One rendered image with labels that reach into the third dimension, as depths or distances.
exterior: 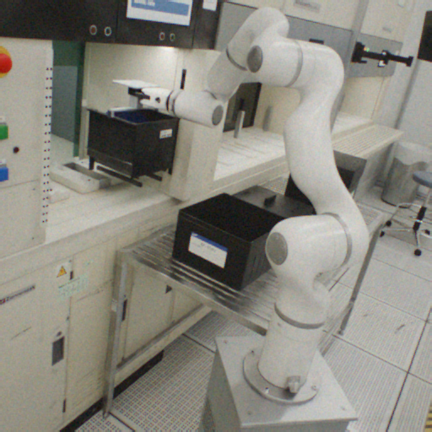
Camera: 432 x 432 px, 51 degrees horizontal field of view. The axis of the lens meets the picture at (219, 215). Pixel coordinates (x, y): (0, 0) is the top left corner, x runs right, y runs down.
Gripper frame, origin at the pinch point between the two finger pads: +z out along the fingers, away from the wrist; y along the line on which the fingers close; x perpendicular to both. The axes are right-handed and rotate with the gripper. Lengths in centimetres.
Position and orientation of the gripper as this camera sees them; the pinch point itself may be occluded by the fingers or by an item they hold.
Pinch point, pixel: (137, 90)
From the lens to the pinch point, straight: 156.5
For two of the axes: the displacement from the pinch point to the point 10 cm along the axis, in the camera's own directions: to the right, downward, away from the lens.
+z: -8.3, -3.5, 4.3
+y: 5.3, -2.5, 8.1
